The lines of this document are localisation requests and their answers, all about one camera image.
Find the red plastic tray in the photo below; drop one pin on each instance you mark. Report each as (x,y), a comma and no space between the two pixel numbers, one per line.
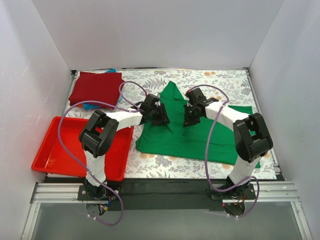
(52,157)

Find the floral table cloth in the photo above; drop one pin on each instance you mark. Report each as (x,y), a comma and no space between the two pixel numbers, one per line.
(225,85)

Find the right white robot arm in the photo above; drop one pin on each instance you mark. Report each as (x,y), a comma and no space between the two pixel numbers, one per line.
(251,137)

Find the folded blue t shirt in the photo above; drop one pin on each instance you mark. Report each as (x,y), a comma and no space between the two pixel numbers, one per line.
(87,106)

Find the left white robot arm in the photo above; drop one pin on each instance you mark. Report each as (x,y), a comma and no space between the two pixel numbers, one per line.
(98,134)

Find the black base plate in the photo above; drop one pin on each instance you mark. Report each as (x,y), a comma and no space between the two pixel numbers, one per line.
(164,194)

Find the folded dark red t shirt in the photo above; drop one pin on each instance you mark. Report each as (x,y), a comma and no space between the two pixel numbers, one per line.
(102,87)

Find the green t shirt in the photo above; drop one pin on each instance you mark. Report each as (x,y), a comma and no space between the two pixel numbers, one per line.
(175,140)

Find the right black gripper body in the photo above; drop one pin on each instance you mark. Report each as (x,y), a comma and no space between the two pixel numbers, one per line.
(189,116)

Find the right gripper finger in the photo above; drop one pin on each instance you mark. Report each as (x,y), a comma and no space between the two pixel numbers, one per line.
(187,118)
(195,121)

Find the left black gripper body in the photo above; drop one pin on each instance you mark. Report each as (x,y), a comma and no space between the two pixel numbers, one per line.
(162,114)

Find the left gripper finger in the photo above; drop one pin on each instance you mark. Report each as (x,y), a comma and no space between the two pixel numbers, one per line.
(160,121)
(163,113)

